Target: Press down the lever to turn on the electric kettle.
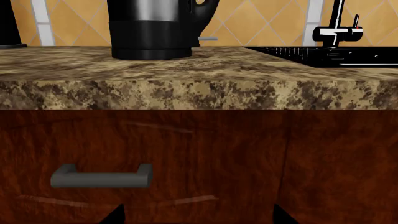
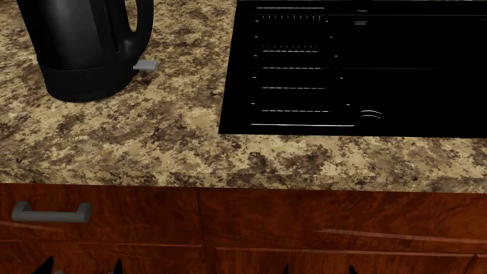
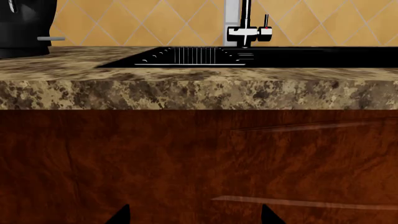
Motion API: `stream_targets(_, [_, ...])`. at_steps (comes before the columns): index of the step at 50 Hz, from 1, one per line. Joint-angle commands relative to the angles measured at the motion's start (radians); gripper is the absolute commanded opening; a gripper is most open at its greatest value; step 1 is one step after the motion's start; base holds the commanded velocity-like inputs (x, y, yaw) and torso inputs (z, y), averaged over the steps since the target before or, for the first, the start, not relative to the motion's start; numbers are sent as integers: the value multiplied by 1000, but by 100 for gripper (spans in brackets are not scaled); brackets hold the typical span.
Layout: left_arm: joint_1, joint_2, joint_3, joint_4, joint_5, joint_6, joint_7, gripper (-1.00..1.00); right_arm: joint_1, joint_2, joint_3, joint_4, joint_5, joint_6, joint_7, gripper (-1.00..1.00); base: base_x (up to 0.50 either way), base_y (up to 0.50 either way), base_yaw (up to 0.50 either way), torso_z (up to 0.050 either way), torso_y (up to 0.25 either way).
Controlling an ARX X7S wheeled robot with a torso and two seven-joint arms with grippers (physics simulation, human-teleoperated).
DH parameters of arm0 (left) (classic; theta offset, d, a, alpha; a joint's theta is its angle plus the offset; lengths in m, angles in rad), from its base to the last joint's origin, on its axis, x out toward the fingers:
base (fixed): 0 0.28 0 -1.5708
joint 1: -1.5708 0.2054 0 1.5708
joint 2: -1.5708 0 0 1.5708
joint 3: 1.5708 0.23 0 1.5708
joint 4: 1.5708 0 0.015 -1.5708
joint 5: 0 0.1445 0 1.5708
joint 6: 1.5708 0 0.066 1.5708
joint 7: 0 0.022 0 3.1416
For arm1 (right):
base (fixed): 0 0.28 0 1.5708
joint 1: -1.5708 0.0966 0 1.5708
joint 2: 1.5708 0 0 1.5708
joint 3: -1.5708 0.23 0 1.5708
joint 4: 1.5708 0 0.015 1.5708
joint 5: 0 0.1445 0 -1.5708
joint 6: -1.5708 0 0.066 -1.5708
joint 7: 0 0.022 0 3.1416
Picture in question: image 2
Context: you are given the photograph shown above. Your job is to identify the black kettle base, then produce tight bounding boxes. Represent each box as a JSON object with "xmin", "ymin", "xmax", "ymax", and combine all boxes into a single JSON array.
[{"xmin": 39, "ymin": 55, "xmax": 142, "ymax": 103}]

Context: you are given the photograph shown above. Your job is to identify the grey kettle lever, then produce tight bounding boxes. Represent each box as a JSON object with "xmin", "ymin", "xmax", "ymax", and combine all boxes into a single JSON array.
[{"xmin": 132, "ymin": 59, "xmax": 159, "ymax": 71}]

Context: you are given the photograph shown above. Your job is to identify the black electric kettle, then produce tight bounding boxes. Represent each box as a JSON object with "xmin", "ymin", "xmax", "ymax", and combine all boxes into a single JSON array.
[{"xmin": 15, "ymin": 0, "xmax": 154, "ymax": 72}]

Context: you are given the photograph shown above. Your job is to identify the red-brown wooden cabinet door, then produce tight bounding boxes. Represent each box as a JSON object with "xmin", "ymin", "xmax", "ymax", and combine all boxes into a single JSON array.
[{"xmin": 212, "ymin": 247, "xmax": 477, "ymax": 274}]

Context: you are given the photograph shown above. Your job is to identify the wide red-brown wooden panel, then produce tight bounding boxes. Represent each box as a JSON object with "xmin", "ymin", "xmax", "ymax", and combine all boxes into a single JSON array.
[{"xmin": 196, "ymin": 187, "xmax": 487, "ymax": 256}]

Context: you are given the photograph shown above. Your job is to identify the red-brown wooden drawer front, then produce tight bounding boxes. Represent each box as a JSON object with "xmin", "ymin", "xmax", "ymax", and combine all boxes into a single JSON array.
[{"xmin": 0, "ymin": 183, "xmax": 205, "ymax": 247}]

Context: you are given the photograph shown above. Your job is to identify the black glass cooktop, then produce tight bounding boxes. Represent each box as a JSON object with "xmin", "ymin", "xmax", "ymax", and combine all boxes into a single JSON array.
[{"xmin": 218, "ymin": 0, "xmax": 487, "ymax": 139}]

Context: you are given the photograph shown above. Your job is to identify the grey drawer handle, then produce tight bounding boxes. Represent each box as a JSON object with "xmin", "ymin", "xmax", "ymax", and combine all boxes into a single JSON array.
[{"xmin": 11, "ymin": 200, "xmax": 93, "ymax": 224}]

